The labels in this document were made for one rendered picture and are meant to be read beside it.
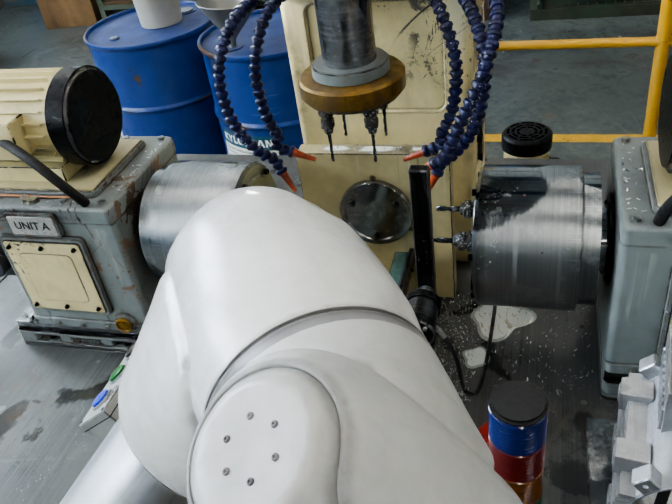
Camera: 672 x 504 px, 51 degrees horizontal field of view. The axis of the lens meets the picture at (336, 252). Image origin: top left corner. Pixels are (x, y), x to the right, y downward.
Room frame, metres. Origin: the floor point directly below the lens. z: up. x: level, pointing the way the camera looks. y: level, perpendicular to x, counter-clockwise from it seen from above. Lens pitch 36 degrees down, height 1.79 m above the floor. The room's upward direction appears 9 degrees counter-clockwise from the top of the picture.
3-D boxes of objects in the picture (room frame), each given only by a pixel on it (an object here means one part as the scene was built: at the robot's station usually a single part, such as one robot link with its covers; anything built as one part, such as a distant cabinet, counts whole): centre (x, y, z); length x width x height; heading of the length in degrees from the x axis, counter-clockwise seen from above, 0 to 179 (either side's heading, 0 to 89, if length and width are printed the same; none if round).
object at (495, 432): (0.48, -0.16, 1.19); 0.06 x 0.06 x 0.04
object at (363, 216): (1.18, -0.09, 1.02); 0.15 x 0.02 x 0.15; 70
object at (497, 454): (0.48, -0.16, 1.14); 0.06 x 0.06 x 0.04
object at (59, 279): (1.29, 0.50, 0.99); 0.35 x 0.31 x 0.37; 70
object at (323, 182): (1.24, -0.11, 0.97); 0.30 x 0.11 x 0.34; 70
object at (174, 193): (1.21, 0.27, 1.04); 0.37 x 0.25 x 0.25; 70
